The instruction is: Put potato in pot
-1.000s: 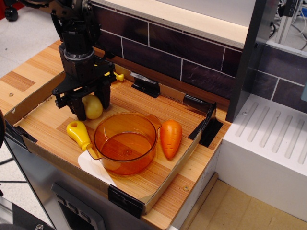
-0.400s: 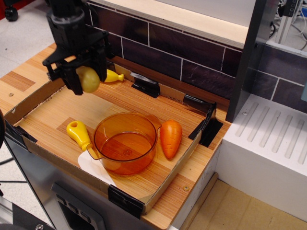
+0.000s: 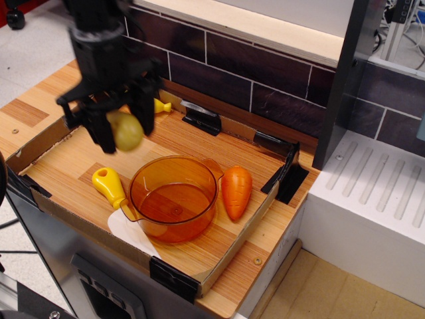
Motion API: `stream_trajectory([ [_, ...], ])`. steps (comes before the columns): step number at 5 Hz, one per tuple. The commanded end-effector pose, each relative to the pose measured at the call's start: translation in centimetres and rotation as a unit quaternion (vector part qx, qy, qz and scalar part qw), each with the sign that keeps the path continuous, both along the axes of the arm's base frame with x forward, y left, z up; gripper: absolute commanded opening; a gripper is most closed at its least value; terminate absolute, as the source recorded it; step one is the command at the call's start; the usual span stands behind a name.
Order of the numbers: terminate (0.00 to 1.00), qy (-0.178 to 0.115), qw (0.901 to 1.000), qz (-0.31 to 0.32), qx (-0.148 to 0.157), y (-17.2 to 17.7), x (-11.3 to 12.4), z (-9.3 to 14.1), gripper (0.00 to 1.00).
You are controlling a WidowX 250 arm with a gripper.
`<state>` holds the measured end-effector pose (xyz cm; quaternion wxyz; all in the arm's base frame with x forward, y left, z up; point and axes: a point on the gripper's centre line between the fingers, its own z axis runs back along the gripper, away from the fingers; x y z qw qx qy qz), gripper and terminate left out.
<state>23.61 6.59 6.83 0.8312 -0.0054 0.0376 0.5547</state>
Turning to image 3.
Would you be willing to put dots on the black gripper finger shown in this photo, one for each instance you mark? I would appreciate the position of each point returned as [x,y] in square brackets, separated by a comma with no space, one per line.
[100,130]
[142,103]

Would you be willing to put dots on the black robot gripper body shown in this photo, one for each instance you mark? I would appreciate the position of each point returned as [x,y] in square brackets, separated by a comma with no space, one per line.
[105,63]

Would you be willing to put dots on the yellow-green toy potato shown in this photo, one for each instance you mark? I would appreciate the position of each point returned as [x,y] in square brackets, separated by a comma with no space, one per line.
[127,131]

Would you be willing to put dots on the cardboard fence with black tape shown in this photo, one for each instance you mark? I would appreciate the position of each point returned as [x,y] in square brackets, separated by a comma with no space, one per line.
[52,166]

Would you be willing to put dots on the transparent orange plastic pot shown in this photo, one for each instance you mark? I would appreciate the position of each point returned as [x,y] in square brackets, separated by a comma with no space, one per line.
[173,198]

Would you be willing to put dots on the yellow toy banana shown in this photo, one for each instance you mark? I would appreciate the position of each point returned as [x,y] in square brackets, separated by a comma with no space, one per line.
[160,107]

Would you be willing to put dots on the black caster wheel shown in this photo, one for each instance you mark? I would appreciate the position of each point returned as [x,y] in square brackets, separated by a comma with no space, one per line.
[15,19]

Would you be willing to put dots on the orange toy carrot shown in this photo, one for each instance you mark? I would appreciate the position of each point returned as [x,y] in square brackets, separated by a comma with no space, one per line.
[236,187]

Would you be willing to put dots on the grey toy oven front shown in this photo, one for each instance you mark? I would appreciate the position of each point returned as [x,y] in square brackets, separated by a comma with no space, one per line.
[94,282]

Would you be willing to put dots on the white toy sink drainboard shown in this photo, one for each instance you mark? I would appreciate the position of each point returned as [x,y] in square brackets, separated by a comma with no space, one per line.
[365,215]

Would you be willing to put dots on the yellow-handled white toy spatula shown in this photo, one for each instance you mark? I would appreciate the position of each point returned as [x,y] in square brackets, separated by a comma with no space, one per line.
[107,182]

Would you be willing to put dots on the black upright post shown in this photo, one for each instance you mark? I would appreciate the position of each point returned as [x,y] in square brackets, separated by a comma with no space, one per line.
[357,47]

